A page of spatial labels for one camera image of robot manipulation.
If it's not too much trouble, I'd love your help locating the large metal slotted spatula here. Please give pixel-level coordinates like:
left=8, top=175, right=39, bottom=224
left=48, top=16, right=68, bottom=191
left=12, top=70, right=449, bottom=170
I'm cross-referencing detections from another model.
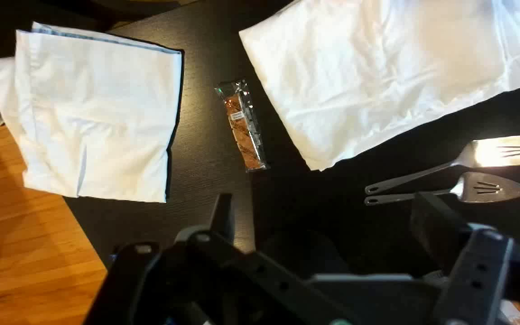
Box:
left=364, top=135, right=520, bottom=195

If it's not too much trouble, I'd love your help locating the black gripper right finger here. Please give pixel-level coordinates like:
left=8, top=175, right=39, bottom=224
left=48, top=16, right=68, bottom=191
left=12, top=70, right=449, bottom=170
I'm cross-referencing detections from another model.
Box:
left=409, top=191, right=514, bottom=325

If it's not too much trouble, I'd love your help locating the white folded cloth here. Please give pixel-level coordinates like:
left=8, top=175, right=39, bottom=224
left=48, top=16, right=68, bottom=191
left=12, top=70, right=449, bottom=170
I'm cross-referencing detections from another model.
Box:
left=0, top=23, right=184, bottom=202
left=238, top=0, right=520, bottom=172

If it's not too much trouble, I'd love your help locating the clear wrapped snack bar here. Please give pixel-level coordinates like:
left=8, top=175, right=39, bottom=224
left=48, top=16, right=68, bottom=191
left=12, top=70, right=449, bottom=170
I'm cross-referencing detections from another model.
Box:
left=214, top=79, right=267, bottom=172

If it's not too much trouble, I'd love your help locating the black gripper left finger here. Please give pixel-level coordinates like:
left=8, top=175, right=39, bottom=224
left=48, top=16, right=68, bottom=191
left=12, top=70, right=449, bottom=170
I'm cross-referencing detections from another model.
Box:
left=84, top=193, right=308, bottom=325

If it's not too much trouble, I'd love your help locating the white folded cloth right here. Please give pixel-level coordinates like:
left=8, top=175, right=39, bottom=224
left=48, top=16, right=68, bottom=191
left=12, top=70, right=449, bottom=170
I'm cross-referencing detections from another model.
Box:
left=238, top=0, right=520, bottom=172

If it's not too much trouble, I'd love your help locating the white folded cloth left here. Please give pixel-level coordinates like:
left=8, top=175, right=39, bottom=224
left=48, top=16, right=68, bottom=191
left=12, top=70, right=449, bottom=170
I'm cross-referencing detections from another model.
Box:
left=0, top=23, right=184, bottom=202

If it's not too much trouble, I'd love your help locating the small metal slotted spatula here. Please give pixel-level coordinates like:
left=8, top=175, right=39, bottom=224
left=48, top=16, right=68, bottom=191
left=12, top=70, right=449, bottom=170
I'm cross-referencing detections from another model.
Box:
left=364, top=172, right=520, bottom=206

